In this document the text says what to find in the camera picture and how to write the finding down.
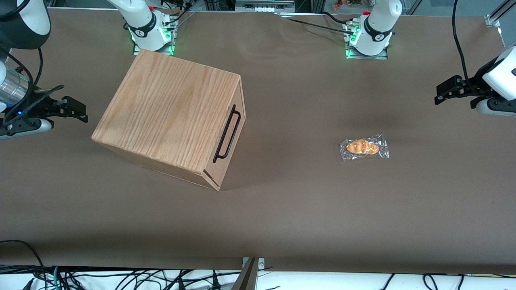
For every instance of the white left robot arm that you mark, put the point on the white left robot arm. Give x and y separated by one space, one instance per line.
379 24

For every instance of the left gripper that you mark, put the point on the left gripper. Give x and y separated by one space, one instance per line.
475 86

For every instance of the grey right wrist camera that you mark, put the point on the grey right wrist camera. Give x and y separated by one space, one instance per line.
28 128

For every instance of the grey metal device box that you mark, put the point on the grey metal device box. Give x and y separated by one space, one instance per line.
262 6

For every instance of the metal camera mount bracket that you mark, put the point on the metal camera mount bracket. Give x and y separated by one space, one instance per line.
250 276

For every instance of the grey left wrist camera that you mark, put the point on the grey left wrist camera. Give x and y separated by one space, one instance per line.
496 108

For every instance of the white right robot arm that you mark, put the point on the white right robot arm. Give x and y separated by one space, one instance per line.
143 22

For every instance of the aluminium frame profile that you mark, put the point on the aluminium frame profile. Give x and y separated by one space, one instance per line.
494 20

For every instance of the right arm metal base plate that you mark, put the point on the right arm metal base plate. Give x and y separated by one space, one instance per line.
168 47

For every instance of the brown table cover sheet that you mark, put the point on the brown table cover sheet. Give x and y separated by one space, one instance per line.
302 209

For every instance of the bread roll in clear wrapper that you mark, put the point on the bread roll in clear wrapper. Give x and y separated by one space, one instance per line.
363 147

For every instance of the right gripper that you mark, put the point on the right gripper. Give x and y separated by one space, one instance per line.
39 105

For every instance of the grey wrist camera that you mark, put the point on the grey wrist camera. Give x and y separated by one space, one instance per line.
28 128
496 108

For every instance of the light wooden drawer cabinet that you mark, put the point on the light wooden drawer cabinet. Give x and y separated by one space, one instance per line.
169 108

